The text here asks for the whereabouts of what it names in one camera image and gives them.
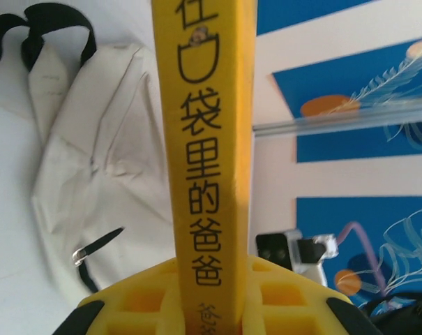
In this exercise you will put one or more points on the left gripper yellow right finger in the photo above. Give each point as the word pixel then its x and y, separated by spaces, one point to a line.
pixel 284 296

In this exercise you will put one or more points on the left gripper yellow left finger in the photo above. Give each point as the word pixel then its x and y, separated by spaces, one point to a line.
pixel 144 303

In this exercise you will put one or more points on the yellow book with blue picture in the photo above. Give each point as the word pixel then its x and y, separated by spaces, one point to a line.
pixel 203 139

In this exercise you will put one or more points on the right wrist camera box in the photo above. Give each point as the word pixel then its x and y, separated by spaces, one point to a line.
pixel 271 251

